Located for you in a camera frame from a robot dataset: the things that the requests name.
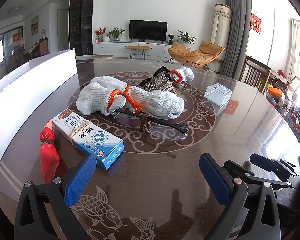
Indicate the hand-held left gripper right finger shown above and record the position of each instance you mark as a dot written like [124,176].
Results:
[215,180]

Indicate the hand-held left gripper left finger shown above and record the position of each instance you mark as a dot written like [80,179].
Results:
[80,180]

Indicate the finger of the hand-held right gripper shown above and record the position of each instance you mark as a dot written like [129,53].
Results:
[265,161]
[280,182]

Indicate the red foil packet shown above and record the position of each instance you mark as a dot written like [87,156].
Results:
[48,160]

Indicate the blue white ointment box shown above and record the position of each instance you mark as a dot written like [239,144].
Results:
[95,140]

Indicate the clear safety glasses with twine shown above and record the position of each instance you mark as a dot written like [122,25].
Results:
[170,123]

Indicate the white knit glove orange cuff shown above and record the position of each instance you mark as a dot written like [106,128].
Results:
[152,102]
[100,97]
[183,75]

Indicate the cluttered side table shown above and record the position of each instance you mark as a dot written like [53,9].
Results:
[290,110]

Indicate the orange box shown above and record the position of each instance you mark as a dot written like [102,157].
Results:
[275,93]

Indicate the clear plastic box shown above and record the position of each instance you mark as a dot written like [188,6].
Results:
[217,93]

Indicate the brown hair claw clip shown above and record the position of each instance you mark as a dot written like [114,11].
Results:
[155,83]

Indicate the white sheer curtain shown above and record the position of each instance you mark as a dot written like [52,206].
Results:
[297,47]

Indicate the round wooden pouf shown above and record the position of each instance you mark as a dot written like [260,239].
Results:
[101,56]

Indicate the orange lounge chair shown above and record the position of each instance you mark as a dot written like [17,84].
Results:
[182,52]

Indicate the grey curtain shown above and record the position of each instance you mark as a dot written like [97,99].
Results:
[236,30]

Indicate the white television cabinet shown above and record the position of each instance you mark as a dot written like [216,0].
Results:
[115,47]

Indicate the wooden dining chair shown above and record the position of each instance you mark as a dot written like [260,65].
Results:
[43,47]

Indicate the covered standing air conditioner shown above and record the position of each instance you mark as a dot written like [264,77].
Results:
[221,25]

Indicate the wooden bench with metal legs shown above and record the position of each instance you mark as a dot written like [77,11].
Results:
[137,47]

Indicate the large leafy potted plant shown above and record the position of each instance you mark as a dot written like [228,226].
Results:
[186,37]

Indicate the small potted plant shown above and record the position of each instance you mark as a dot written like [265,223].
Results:
[171,38]

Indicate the red flowers in vase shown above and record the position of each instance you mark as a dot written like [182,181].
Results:
[100,32]

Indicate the green potted plant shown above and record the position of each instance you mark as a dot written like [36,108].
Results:
[116,33]

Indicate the red window poster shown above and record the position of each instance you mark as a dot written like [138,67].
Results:
[17,41]

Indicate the dark glass display cabinet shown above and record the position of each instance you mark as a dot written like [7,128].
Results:
[81,17]

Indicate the black television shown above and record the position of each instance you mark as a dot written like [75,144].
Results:
[147,30]

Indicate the round ceiling light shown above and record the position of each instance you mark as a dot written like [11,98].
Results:
[15,8]

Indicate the red wall decoration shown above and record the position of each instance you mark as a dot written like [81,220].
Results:
[255,23]

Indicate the framed wall painting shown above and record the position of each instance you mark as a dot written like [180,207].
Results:
[34,25]

